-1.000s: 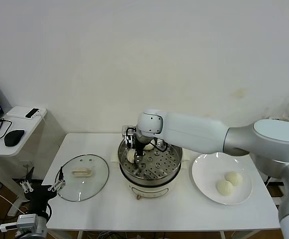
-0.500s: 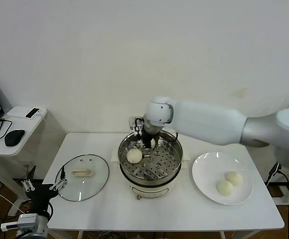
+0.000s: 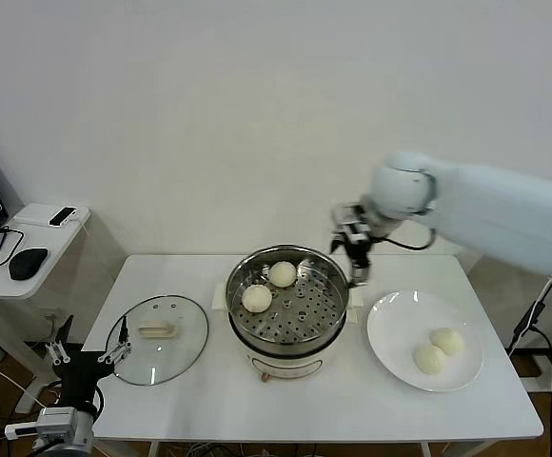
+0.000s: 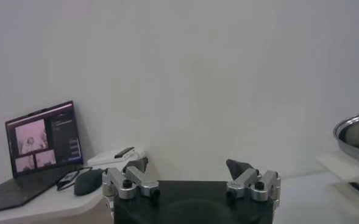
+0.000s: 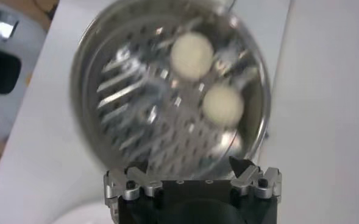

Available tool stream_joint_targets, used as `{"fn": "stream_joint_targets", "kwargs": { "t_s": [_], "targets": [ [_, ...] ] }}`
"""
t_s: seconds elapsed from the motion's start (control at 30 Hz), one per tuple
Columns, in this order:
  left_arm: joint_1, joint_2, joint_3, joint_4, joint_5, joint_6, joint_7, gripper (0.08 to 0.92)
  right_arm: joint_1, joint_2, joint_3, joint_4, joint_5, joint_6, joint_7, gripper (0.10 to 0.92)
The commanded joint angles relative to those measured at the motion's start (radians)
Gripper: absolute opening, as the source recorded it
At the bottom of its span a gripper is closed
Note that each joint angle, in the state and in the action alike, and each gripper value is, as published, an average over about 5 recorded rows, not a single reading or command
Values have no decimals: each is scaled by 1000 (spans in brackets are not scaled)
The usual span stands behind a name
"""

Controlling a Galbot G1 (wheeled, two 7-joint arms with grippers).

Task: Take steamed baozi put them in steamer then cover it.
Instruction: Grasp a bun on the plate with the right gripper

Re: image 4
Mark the black computer mouse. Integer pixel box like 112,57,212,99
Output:
73,168,105,197

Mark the white side table with laptop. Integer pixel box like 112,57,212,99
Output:
0,164,115,224

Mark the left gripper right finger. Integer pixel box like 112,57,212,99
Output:
226,158,281,210

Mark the small black white device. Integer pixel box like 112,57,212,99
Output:
113,146,136,159

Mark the black open laptop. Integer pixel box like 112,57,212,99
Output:
0,100,84,214

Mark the flat white box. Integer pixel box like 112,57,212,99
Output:
86,147,147,167

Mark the steel steamer basket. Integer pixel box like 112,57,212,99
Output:
316,110,359,184

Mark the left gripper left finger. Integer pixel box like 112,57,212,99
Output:
102,156,161,220

